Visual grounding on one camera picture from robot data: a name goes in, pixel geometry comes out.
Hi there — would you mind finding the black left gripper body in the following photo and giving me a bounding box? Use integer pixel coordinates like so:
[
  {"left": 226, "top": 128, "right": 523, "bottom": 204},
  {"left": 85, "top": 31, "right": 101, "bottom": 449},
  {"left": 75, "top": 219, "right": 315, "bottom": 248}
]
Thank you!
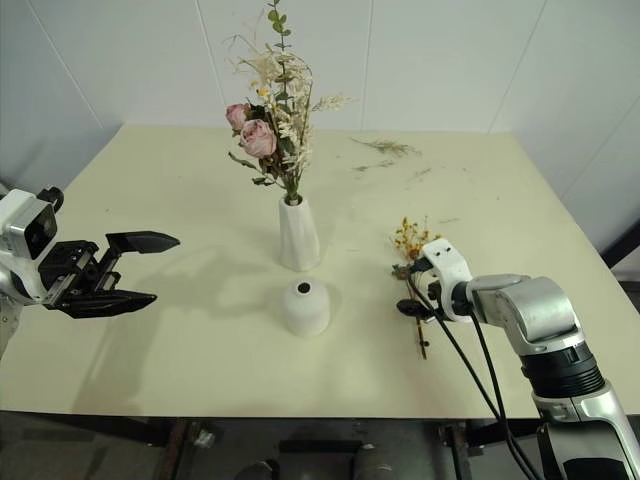
[{"left": 37, "top": 239, "right": 123, "bottom": 312}]

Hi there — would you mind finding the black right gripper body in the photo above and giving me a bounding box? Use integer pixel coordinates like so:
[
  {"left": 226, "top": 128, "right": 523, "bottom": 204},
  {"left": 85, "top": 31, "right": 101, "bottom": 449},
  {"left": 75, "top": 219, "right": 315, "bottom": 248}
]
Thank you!
[{"left": 422, "top": 279, "right": 445, "bottom": 322}]

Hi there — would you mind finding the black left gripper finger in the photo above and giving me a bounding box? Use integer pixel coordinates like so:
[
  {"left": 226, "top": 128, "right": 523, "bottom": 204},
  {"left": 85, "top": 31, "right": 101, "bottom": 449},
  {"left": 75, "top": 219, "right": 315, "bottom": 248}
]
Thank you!
[
  {"left": 58, "top": 288, "right": 159, "bottom": 320},
  {"left": 104, "top": 230, "right": 182, "bottom": 257}
]

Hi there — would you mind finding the yellow dried flower bouquet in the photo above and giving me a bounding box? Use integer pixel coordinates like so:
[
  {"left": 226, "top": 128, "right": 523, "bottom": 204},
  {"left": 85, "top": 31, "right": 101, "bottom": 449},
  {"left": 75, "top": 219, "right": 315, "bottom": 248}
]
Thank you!
[{"left": 388, "top": 215, "right": 444, "bottom": 361}]

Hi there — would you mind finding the pink rose dried flower bouquet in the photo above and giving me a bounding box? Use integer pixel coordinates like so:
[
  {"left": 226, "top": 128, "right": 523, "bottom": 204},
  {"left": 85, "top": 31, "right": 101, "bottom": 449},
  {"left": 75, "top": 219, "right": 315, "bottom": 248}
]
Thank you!
[{"left": 222, "top": 0, "right": 359, "bottom": 204}]

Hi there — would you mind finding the short round white vase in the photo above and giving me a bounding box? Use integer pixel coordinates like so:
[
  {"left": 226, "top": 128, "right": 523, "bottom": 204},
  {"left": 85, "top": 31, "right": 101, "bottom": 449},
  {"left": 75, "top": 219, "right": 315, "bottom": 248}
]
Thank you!
[{"left": 280, "top": 279, "right": 332, "bottom": 337}]

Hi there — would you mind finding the tall faceted white vase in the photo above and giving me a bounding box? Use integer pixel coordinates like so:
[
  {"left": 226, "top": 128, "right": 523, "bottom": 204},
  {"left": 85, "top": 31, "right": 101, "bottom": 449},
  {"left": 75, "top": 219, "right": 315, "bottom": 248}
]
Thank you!
[{"left": 277, "top": 195, "right": 322, "bottom": 273}]

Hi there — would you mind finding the loose dried green sprig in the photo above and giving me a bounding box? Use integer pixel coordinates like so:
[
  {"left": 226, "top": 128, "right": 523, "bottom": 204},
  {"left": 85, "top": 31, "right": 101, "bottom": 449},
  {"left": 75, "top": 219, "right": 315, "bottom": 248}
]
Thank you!
[
  {"left": 351, "top": 159, "right": 397, "bottom": 174},
  {"left": 349, "top": 136, "right": 424, "bottom": 159}
]

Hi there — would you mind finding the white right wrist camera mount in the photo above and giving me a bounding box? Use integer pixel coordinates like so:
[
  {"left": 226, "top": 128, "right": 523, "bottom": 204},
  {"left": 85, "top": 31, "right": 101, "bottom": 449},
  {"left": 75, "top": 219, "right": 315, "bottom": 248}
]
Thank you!
[{"left": 417, "top": 238, "right": 474, "bottom": 324}]

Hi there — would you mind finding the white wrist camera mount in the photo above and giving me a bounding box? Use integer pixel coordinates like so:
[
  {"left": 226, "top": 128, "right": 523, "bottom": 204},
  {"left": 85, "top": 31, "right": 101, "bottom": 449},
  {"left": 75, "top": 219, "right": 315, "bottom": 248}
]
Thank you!
[
  {"left": 417, "top": 238, "right": 474, "bottom": 324},
  {"left": 0, "top": 186, "right": 66, "bottom": 261}
]

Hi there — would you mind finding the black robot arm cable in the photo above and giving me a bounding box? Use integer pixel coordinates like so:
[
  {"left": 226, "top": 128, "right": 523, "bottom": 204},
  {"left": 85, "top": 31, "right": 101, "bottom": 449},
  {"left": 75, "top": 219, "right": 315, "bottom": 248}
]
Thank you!
[
  {"left": 452, "top": 299, "right": 544, "bottom": 480},
  {"left": 407, "top": 260, "right": 532, "bottom": 480}
]

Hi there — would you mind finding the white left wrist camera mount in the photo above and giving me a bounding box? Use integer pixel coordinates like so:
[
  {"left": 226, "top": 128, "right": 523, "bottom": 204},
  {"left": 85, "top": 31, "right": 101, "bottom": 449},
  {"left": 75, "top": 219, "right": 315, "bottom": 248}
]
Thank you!
[{"left": 0, "top": 186, "right": 66, "bottom": 261}]

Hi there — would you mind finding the black metal table frame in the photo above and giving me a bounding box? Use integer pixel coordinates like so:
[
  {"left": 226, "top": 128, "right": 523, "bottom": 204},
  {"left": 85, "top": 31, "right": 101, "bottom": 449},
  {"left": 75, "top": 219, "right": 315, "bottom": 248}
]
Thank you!
[{"left": 0, "top": 409, "right": 506, "bottom": 459}]

